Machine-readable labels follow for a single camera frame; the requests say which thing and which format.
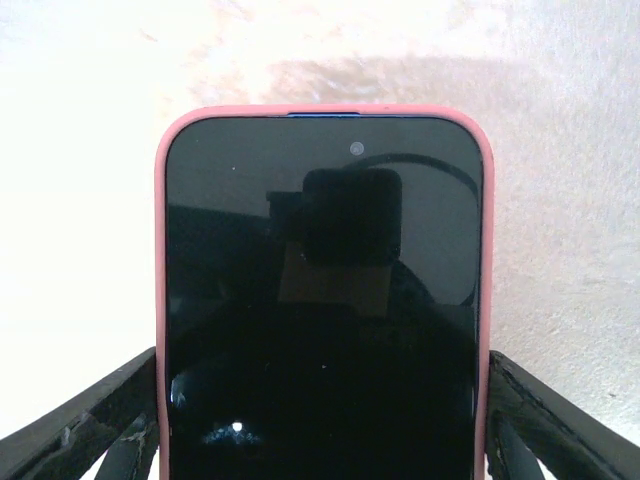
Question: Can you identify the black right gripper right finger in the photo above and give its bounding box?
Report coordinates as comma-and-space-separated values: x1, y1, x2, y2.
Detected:
487, 349, 634, 480

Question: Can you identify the black screen smartphone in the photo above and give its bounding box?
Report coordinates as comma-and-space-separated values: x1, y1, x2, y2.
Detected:
165, 112, 485, 480

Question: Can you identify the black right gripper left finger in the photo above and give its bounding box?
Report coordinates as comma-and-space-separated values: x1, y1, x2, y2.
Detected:
0, 347, 161, 480

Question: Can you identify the pink silicone phone case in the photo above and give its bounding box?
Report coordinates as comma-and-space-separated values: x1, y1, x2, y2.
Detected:
153, 103, 496, 480

